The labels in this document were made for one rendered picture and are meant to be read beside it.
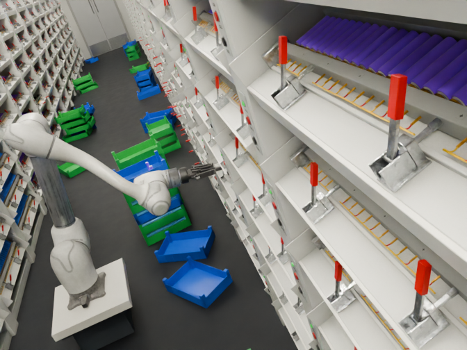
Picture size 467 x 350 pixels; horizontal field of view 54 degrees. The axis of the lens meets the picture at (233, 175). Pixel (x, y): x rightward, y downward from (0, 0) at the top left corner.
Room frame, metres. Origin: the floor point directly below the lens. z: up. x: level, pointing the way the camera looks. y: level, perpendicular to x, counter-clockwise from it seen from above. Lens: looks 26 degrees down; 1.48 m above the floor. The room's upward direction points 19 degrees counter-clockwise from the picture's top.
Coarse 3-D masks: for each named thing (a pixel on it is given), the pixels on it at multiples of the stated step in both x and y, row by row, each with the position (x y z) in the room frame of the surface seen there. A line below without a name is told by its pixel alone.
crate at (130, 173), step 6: (156, 150) 2.69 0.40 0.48; (156, 156) 2.67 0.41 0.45; (138, 162) 2.66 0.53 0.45; (144, 162) 2.66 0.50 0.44; (150, 162) 2.67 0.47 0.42; (156, 162) 2.68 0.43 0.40; (162, 162) 2.51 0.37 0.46; (126, 168) 2.64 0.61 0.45; (132, 168) 2.64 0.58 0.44; (138, 168) 2.65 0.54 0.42; (144, 168) 2.66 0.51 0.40; (156, 168) 2.49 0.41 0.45; (162, 168) 2.49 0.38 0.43; (120, 174) 2.62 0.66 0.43; (126, 174) 2.63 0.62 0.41; (132, 174) 2.63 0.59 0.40; (138, 174) 2.59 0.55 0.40; (132, 180) 2.45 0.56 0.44
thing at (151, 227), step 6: (180, 210) 2.49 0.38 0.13; (168, 216) 2.47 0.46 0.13; (174, 216) 2.48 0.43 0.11; (180, 216) 2.49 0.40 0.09; (156, 222) 2.45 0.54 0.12; (162, 222) 2.46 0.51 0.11; (168, 222) 2.47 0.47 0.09; (144, 228) 2.43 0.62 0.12; (150, 228) 2.44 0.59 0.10; (156, 228) 2.45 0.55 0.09; (144, 234) 2.43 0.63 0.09
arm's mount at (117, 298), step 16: (112, 272) 1.90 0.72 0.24; (64, 288) 1.91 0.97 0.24; (112, 288) 1.78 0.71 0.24; (128, 288) 1.76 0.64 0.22; (64, 304) 1.78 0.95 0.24; (96, 304) 1.70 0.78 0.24; (112, 304) 1.66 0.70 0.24; (128, 304) 1.65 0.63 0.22; (64, 320) 1.67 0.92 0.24; (80, 320) 1.63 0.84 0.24; (96, 320) 1.63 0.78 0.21; (64, 336) 1.60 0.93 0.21
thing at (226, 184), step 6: (210, 162) 2.14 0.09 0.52; (216, 162) 2.15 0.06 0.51; (222, 174) 2.03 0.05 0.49; (228, 186) 1.90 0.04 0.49; (228, 192) 1.85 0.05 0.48; (234, 192) 1.82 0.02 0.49; (234, 198) 1.78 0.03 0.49; (234, 204) 1.73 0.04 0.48; (240, 210) 1.66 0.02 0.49; (240, 216) 1.54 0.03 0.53
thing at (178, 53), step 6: (180, 42) 2.15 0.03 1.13; (174, 48) 2.15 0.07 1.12; (180, 48) 1.97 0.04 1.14; (174, 54) 2.15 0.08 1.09; (180, 54) 2.15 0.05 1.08; (174, 60) 2.14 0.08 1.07; (180, 60) 2.09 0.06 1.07; (186, 60) 1.96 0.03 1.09; (180, 66) 2.01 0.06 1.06; (186, 66) 1.93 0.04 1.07; (186, 72) 1.85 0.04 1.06; (192, 78) 1.54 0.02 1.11
